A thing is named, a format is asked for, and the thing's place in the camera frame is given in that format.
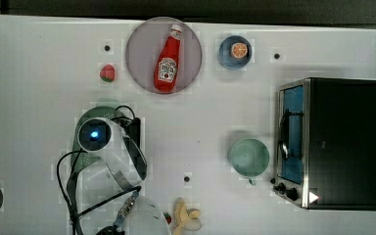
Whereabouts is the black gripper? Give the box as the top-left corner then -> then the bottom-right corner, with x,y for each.
121,117 -> 141,147

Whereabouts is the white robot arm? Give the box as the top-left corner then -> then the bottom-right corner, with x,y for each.
67,117 -> 171,235

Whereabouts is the red plush ketchup bottle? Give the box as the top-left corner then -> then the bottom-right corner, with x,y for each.
154,24 -> 182,93

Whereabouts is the grey round plate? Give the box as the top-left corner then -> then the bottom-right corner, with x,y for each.
125,17 -> 203,94

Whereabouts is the small red strawberry toy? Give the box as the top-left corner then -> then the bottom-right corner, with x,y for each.
164,212 -> 172,224

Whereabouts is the toy peeled banana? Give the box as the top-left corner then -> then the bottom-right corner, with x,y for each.
173,198 -> 202,235

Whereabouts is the green mug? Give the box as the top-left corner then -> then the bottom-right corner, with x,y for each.
228,138 -> 270,186

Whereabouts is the blue bowl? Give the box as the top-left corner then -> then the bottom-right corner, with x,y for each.
218,35 -> 253,70

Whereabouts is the orange slice toy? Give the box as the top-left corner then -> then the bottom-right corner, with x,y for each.
230,42 -> 248,59

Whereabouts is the black toaster oven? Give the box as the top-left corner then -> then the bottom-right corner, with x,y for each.
270,77 -> 376,211

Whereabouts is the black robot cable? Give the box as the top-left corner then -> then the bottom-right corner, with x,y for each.
56,105 -> 143,235

